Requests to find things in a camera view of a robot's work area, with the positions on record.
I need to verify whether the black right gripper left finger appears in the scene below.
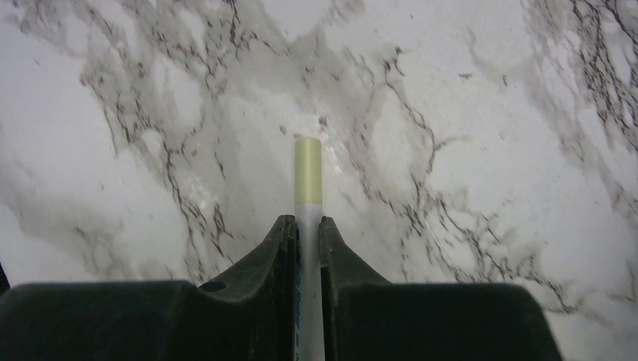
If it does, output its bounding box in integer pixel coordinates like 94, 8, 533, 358
1, 215, 296, 360

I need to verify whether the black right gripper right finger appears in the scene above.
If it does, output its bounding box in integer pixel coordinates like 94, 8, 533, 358
319, 217, 562, 360

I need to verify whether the pale yellow pencil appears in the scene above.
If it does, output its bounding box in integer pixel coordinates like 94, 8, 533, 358
293, 138, 324, 360

